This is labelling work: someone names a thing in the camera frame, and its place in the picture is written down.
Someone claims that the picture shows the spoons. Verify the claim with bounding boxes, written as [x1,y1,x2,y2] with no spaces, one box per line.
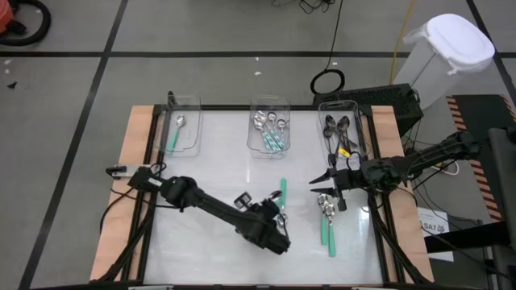
[253,110,273,152]

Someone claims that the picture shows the plywood base board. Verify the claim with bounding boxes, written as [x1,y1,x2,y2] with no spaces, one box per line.
[89,105,435,283]

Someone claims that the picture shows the white paper sign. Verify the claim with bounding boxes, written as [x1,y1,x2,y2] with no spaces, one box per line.
[417,206,452,263]

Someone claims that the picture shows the striped black floor ramp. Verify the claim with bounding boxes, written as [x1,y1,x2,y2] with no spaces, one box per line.
[445,94,516,223]

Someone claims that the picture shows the yellow floor cable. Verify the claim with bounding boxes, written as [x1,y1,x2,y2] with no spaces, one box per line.
[389,0,417,85]

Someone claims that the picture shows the white trash bin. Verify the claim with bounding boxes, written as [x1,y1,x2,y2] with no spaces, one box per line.
[393,13,496,110]

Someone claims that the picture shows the white cable loop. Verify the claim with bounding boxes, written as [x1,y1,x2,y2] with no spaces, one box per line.
[437,155,460,177]

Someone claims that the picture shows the black vacuum hose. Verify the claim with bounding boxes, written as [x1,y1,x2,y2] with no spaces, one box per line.
[0,0,52,47]

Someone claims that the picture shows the black computer case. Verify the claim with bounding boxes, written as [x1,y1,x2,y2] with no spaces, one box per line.
[312,83,425,137]

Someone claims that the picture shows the black coiled floor cable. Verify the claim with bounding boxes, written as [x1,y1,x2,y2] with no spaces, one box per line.
[309,0,347,96]

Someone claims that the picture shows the clear plastic bin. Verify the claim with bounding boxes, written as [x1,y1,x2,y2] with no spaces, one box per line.
[317,99,370,162]
[160,93,203,158]
[246,94,292,159]

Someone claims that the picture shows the black metal bar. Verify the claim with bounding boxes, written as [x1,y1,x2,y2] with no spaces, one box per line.
[422,220,512,255]

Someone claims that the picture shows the black tangled floor cable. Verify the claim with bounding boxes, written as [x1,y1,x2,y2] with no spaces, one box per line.
[270,0,336,15]

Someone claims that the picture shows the pile of teal-handled cutlery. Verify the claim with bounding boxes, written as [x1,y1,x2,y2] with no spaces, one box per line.
[252,120,270,151]

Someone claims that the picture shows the black metal spoon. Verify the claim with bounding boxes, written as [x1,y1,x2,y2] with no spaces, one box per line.
[337,115,359,149]
[324,114,352,152]
[322,127,342,160]
[336,124,352,158]

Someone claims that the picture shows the black table frame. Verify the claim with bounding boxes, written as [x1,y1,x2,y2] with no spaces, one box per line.
[94,103,431,290]

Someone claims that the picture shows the green foam handle spoon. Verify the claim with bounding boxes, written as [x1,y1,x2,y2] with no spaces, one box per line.
[270,177,288,210]
[167,114,187,153]
[324,203,337,258]
[317,193,328,246]

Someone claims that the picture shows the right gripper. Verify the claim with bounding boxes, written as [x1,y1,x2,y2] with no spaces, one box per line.
[309,154,377,213]

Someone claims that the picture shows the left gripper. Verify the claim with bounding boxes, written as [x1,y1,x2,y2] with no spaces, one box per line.
[235,192,289,229]

